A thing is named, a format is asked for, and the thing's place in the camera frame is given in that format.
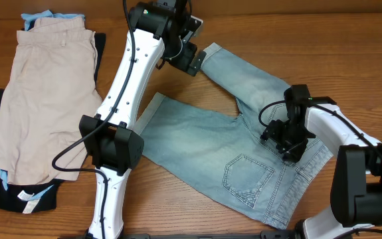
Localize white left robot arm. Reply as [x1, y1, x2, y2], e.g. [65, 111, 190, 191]
[79, 0, 205, 238]

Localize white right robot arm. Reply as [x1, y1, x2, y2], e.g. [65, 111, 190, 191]
[260, 84, 382, 239]

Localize light blue shirt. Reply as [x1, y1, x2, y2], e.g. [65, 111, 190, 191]
[0, 10, 86, 191]

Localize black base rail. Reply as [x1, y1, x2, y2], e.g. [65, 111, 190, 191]
[57, 228, 306, 239]

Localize light blue denim shorts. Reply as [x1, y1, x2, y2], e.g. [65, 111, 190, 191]
[135, 43, 332, 229]

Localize beige shorts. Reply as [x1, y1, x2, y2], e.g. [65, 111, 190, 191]
[0, 17, 102, 185]

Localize black garment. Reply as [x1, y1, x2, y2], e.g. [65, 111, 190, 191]
[0, 28, 107, 214]

